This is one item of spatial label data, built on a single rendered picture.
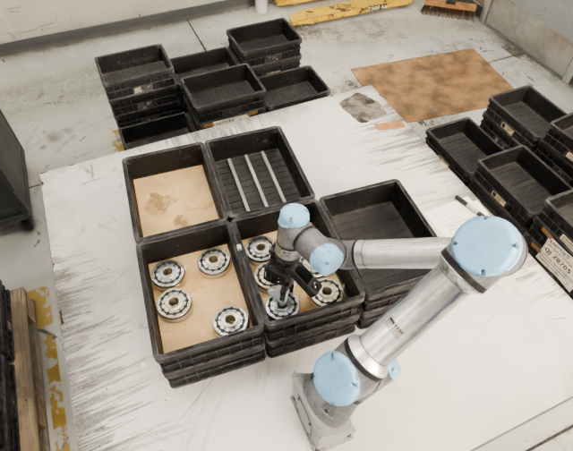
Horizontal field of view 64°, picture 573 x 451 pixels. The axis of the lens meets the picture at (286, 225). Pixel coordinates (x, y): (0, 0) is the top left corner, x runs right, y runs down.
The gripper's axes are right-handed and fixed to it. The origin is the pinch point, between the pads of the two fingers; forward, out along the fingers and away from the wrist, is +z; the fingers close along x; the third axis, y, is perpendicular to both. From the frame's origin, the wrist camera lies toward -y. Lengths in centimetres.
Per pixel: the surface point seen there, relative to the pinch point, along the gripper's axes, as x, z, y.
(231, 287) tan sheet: 3.1, 3.3, 17.8
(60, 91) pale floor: -135, 78, 250
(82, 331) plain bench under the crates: 30, 22, 56
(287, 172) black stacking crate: -50, -4, 25
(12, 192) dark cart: -25, 56, 164
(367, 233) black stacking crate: -36.3, -3.1, -12.0
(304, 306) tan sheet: -1.3, 1.8, -5.3
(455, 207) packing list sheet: -76, 3, -37
